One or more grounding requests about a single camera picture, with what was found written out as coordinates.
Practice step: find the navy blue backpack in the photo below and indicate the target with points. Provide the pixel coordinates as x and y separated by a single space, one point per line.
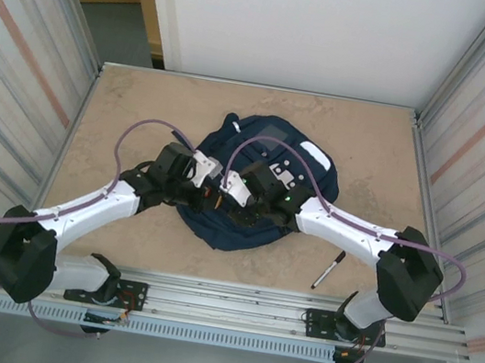
215 233

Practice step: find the black and white marker pen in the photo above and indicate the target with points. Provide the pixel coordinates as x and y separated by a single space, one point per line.
327 270

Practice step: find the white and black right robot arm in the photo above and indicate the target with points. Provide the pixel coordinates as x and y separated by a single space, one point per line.
346 229

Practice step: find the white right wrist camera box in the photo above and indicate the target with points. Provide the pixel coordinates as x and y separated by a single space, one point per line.
236 188

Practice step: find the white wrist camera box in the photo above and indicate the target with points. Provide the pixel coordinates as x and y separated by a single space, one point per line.
236 188
206 168

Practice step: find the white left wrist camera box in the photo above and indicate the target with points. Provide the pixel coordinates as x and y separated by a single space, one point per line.
206 168

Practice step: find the aluminium mounting rail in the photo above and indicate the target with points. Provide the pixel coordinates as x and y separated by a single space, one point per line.
222 301

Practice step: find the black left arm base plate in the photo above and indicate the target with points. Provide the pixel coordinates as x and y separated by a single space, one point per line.
133 289

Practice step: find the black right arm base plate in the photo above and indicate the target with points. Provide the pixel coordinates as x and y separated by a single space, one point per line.
317 317

